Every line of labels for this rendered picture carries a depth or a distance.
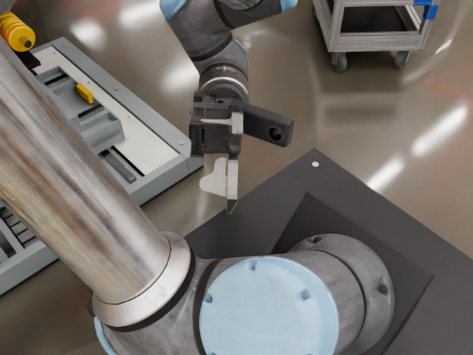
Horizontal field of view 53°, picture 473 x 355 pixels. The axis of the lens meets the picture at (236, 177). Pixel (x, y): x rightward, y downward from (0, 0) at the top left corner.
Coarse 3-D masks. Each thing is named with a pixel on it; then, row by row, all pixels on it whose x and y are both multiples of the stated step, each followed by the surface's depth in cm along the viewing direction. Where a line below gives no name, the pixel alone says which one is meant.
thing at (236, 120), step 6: (234, 114) 67; (240, 114) 67; (204, 120) 67; (210, 120) 66; (216, 120) 66; (222, 120) 66; (228, 120) 66; (234, 120) 65; (240, 120) 66; (234, 126) 64; (240, 126) 65; (234, 132) 63; (240, 132) 64
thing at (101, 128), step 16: (48, 80) 153; (64, 80) 149; (64, 96) 148; (80, 96) 148; (80, 112) 140; (96, 112) 139; (112, 112) 139; (80, 128) 136; (96, 128) 138; (112, 128) 137; (96, 144) 136; (112, 144) 141
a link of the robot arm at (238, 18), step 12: (216, 0) 77; (228, 0) 68; (240, 0) 69; (252, 0) 71; (264, 0) 72; (276, 0) 74; (288, 0) 74; (228, 12) 77; (240, 12) 77; (252, 12) 75; (264, 12) 76; (276, 12) 77; (228, 24) 80; (240, 24) 80
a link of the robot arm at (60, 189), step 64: (0, 64) 44; (0, 128) 44; (64, 128) 49; (0, 192) 48; (64, 192) 49; (64, 256) 54; (128, 256) 56; (192, 256) 63; (128, 320) 58; (192, 320) 59
